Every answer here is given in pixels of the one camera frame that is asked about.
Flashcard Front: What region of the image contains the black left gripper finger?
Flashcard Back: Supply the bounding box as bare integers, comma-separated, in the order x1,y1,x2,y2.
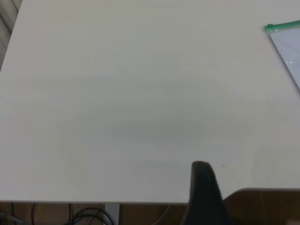
184,161,237,225

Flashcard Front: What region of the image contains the clear plastic green-zip bag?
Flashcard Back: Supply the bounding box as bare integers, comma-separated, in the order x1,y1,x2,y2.
263,20,300,93

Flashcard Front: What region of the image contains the white table leg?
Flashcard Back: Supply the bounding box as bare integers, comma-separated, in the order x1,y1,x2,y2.
105,203,120,225

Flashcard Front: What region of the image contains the grey cable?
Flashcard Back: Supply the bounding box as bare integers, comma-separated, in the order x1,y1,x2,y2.
152,203,172,225

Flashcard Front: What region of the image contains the black cable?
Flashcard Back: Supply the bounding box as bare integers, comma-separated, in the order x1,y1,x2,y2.
68,203,113,225

